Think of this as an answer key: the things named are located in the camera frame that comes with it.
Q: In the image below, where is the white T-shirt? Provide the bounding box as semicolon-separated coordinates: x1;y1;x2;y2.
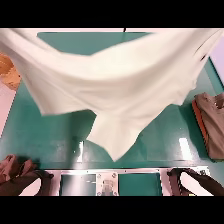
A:
0;28;224;163

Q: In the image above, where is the grey-brown garment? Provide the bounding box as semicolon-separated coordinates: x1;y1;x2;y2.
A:
194;92;224;162

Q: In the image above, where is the brown garment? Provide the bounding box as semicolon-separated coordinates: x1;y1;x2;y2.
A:
0;153;40;185

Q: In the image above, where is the silver frame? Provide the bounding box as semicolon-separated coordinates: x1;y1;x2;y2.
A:
19;166;214;197

